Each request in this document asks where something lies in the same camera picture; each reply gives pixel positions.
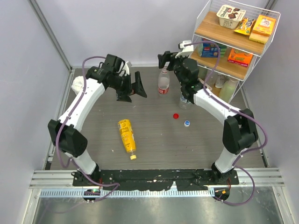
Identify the orange snack box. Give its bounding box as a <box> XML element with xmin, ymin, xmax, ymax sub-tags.
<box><xmin>228</xmin><ymin>48</ymin><xmax>253</xmax><ymax>68</ymax></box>

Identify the white bottle cap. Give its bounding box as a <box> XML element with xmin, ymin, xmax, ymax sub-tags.
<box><xmin>184</xmin><ymin>120</ymin><xmax>190</xmax><ymax>127</ymax></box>

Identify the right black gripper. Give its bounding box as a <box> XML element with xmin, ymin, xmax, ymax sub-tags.
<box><xmin>157</xmin><ymin>51</ymin><xmax>188</xmax><ymax>86</ymax></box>

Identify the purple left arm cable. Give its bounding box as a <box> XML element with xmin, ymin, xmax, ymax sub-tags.
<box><xmin>55</xmin><ymin>55</ymin><xmax>121</xmax><ymax>202</ymax></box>

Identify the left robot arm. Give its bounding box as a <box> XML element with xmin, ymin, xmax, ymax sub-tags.
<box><xmin>48</xmin><ymin>54</ymin><xmax>147</xmax><ymax>186</ymax></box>

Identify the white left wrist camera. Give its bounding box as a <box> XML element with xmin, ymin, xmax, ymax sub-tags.
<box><xmin>120</xmin><ymin>61</ymin><xmax>132</xmax><ymax>77</ymax></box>

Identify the clear bottle blue green label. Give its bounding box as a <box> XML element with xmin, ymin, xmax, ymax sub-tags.
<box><xmin>179</xmin><ymin>94</ymin><xmax>192</xmax><ymax>110</ymax></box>

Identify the yellow label bottle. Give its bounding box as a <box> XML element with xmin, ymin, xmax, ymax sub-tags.
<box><xmin>118</xmin><ymin>119</ymin><xmax>136</xmax><ymax>156</ymax></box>

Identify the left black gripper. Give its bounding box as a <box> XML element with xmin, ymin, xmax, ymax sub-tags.
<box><xmin>109</xmin><ymin>71</ymin><xmax>147</xmax><ymax>102</ymax></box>

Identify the yellow bottle cap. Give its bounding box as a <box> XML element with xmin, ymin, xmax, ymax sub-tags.
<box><xmin>130</xmin><ymin>155</ymin><xmax>137</xmax><ymax>161</ymax></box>

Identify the white wire shelf rack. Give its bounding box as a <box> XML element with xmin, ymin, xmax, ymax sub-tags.
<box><xmin>192</xmin><ymin>0</ymin><xmax>281</xmax><ymax>98</ymax></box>

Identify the yellow candy bag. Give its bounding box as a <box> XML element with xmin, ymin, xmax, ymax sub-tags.
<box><xmin>234</xmin><ymin>17</ymin><xmax>256</xmax><ymax>36</ymax></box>

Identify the red cap clear bottle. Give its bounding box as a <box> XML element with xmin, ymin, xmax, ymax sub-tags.
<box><xmin>158</xmin><ymin>69</ymin><xmax>170</xmax><ymax>96</ymax></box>

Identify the blue green box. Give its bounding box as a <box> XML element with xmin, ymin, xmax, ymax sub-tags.
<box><xmin>198</xmin><ymin>43</ymin><xmax>228</xmax><ymax>58</ymax></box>

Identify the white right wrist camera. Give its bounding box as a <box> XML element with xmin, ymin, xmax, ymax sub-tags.
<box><xmin>175</xmin><ymin>40</ymin><xmax>194</xmax><ymax>58</ymax></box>

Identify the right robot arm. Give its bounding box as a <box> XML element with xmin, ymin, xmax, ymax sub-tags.
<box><xmin>157</xmin><ymin>51</ymin><xmax>258</xmax><ymax>184</ymax></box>

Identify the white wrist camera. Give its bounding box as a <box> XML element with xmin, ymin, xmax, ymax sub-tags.
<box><xmin>175</xmin><ymin>40</ymin><xmax>194</xmax><ymax>58</ymax></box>
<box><xmin>120</xmin><ymin>61</ymin><xmax>132</xmax><ymax>77</ymax></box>

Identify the crumpled white paper towel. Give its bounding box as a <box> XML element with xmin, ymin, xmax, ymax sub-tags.
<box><xmin>71</xmin><ymin>76</ymin><xmax>84</xmax><ymax>95</ymax></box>

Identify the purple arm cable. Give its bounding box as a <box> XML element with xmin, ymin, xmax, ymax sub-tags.
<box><xmin>55</xmin><ymin>55</ymin><xmax>121</xmax><ymax>202</ymax></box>
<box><xmin>188</xmin><ymin>41</ymin><xmax>269</xmax><ymax>207</ymax></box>

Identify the white slotted cable duct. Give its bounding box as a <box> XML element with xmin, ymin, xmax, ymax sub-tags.
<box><xmin>40</xmin><ymin>188</ymin><xmax>214</xmax><ymax>198</ymax></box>

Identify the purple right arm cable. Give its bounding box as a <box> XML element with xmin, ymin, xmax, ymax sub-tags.
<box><xmin>188</xmin><ymin>41</ymin><xmax>269</xmax><ymax>207</ymax></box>

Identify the white yogurt cup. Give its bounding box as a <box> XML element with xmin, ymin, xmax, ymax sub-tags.
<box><xmin>216</xmin><ymin>5</ymin><xmax>246</xmax><ymax>29</ymax></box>

